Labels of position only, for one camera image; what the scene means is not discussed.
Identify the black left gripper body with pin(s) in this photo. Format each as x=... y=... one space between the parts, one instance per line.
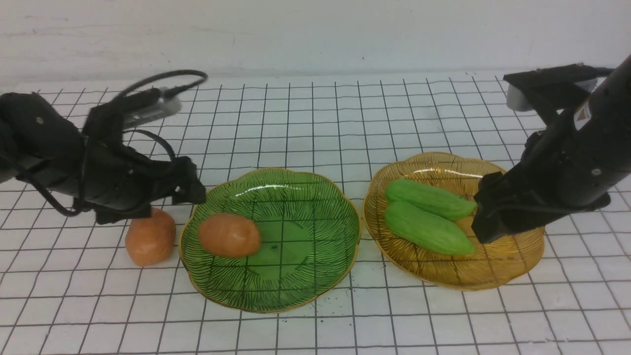
x=114 y=180

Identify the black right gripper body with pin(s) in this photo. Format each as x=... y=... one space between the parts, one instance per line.
x=562 y=172

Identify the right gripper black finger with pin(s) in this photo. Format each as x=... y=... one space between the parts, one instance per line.
x=494 y=217

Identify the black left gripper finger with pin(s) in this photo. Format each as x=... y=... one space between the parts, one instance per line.
x=188 y=188

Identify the green cucumber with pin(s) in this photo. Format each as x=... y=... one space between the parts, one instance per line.
x=426 y=230
x=429 y=198

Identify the orange potato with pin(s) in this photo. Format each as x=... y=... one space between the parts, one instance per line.
x=150 y=241
x=230 y=236

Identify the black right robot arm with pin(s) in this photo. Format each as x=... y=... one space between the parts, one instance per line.
x=560 y=104

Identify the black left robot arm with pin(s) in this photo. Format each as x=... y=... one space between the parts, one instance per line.
x=43 y=149

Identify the amber glass plate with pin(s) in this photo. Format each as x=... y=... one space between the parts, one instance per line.
x=490 y=266

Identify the white grid tablecloth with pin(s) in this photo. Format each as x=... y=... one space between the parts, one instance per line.
x=68 y=286

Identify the green glass plate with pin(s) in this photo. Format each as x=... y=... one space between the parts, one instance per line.
x=310 y=236

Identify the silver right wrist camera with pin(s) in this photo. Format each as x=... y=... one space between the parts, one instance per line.
x=516 y=100

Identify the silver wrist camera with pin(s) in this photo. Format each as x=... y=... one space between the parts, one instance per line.
x=148 y=106
x=516 y=100

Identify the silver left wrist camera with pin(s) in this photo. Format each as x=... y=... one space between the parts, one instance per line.
x=148 y=106

